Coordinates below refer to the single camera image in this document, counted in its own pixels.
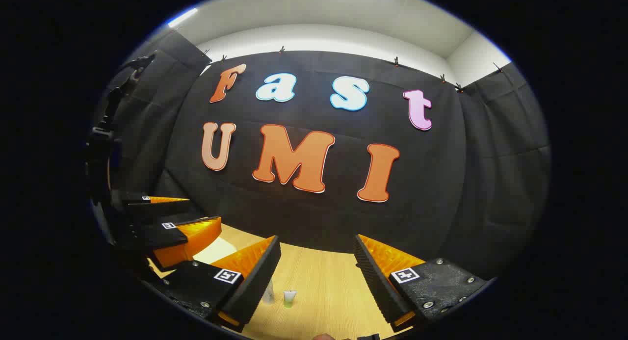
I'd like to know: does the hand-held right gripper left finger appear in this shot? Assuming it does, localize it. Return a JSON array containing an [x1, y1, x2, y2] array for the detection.
[[159, 235, 283, 333]]

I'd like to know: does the ceiling light strip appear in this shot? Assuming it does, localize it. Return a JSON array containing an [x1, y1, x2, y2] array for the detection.
[[167, 7, 199, 28]]

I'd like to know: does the black backdrop cloth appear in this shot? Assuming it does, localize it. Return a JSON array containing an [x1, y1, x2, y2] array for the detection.
[[91, 31, 550, 282]]

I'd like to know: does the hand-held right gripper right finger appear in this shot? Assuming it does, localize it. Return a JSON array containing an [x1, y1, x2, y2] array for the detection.
[[353, 234, 494, 333]]

